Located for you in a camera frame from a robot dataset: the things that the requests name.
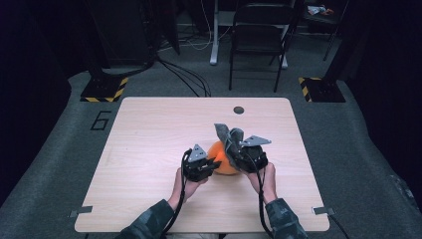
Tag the dark cabinet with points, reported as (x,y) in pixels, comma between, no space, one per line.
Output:
(121,33)

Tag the white desk leg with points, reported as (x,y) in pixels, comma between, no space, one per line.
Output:
(214,40)
(284,49)

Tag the grey tape strip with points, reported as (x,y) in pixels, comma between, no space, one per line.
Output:
(323,210)
(81,210)

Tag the orange plush toy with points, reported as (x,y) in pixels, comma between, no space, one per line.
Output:
(220,156)

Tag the person's right hand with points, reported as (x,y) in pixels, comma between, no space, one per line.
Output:
(268,186)

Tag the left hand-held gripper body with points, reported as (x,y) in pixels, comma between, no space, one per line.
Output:
(194,171)

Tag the black folding chair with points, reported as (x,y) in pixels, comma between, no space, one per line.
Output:
(260,30)

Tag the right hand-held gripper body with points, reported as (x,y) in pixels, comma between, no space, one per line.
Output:
(253,159)

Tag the dark round table grommet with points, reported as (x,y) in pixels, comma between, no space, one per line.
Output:
(238,110)

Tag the small orange and white clutter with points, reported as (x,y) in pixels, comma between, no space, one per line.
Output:
(318,10)

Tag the person's left hand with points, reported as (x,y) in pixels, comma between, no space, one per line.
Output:
(184,191)

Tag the grey fluffy cloth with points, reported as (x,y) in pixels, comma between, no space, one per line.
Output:
(230,139)

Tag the black yellow-striped stand base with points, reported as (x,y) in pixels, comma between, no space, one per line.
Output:
(323,90)
(104,90)

